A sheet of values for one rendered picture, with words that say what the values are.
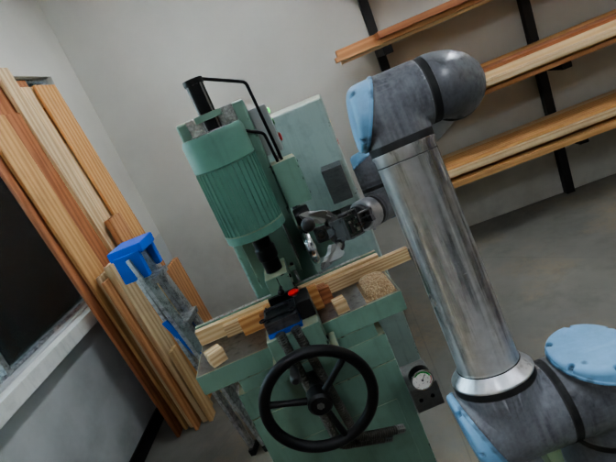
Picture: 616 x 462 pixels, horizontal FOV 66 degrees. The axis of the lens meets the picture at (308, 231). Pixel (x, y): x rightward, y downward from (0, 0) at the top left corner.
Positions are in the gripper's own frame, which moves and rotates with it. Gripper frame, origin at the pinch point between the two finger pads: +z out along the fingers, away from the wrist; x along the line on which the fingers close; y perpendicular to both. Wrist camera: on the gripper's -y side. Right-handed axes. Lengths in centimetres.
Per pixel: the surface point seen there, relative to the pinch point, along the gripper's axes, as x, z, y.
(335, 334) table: 26.0, -0.9, -5.6
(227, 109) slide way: -44, -10, -22
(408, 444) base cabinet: 68, -12, -8
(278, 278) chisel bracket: 6.9, 0.9, -17.0
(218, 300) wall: 39, -108, -265
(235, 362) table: 22.1, 20.7, -22.8
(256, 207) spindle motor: -13.8, 3.5, -9.7
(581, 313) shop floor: 93, -147, -6
